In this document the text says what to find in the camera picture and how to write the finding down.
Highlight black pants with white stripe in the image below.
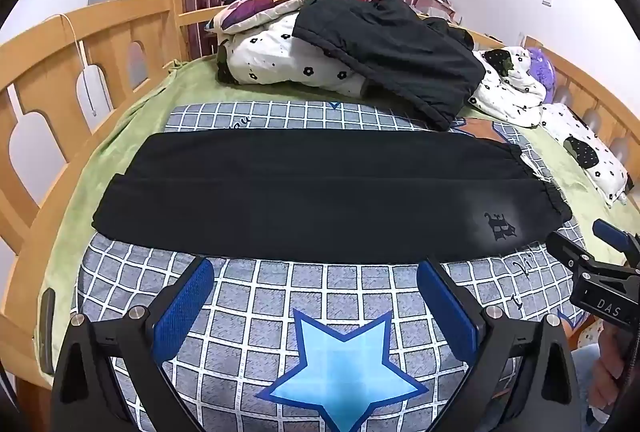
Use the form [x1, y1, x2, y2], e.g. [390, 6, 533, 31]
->
[92, 129, 572, 264]

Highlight person's right hand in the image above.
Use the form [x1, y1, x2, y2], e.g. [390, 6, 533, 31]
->
[588, 322, 624, 410]

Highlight grey checked star blanket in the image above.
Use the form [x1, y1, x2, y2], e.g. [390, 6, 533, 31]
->
[72, 101, 587, 431]

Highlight white floral duvet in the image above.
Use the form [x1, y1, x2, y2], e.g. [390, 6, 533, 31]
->
[217, 0, 544, 131]

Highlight purple plush toy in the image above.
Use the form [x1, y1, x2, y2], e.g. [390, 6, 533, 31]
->
[527, 47, 555, 103]

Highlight black jacket pile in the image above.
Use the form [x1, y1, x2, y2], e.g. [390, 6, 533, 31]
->
[293, 0, 485, 132]

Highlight green bed sheet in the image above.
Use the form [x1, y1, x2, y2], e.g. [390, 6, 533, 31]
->
[42, 57, 639, 362]

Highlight purple patterned pillow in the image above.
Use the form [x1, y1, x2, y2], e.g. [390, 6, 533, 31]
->
[205, 0, 308, 35]

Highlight white charging cable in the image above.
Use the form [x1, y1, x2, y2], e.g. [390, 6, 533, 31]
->
[46, 13, 99, 118]

